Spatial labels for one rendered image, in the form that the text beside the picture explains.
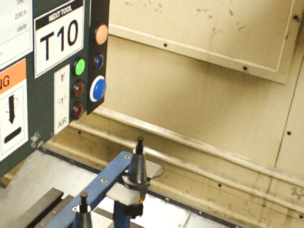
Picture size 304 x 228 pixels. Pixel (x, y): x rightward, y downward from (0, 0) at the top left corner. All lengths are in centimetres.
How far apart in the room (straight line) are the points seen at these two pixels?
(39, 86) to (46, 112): 4
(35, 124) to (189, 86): 93
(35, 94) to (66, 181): 124
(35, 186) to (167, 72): 61
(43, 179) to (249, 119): 73
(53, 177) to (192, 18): 74
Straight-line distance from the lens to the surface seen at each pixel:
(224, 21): 145
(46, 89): 67
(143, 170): 124
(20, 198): 190
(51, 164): 194
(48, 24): 64
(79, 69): 71
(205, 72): 153
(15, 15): 59
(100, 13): 73
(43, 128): 70
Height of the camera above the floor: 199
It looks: 33 degrees down
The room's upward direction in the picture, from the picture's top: 3 degrees clockwise
